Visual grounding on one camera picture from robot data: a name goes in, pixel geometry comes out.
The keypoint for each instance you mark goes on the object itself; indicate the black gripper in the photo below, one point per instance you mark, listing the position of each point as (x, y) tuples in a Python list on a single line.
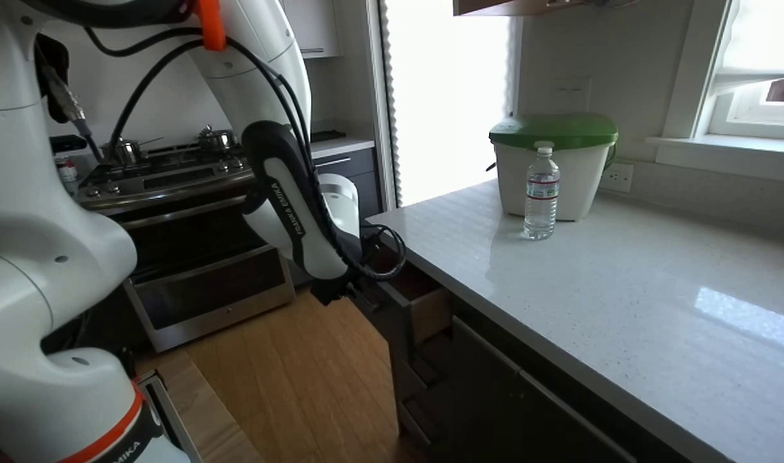
[(353, 281)]

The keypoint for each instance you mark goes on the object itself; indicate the dark drawer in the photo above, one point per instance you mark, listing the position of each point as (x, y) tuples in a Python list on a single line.
[(411, 311)]

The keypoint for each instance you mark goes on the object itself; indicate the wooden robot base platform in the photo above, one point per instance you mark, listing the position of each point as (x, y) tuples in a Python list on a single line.
[(206, 420)]

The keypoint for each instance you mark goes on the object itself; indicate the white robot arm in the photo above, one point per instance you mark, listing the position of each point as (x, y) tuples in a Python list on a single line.
[(60, 259)]

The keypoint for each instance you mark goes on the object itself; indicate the grey cabinet beside oven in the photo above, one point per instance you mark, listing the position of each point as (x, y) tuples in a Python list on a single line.
[(357, 160)]

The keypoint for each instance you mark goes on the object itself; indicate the stainless steel oven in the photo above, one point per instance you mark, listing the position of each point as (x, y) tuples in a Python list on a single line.
[(200, 267)]

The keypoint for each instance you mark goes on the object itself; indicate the dark island cabinet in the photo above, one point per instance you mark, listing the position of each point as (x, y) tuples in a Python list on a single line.
[(508, 398)]

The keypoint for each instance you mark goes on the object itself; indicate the clear plastic water bottle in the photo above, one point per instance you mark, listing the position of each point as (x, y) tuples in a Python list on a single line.
[(540, 200)]

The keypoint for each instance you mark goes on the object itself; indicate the white glass door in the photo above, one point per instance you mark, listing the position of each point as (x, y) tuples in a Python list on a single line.
[(449, 87)]

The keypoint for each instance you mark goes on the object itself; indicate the white bin with green lid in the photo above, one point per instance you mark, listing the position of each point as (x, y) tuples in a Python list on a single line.
[(580, 142)]

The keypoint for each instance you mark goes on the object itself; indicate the wooden wall shelf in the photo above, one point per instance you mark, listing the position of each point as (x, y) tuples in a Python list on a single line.
[(513, 6)]

